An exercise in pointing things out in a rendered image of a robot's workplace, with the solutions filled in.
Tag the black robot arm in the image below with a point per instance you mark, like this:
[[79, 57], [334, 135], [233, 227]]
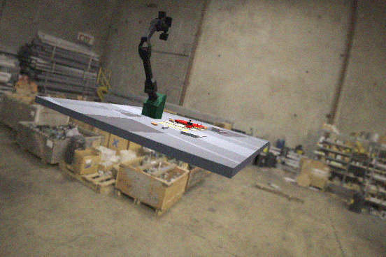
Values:
[[145, 53]]

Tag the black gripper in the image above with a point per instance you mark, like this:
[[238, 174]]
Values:
[[167, 21]]

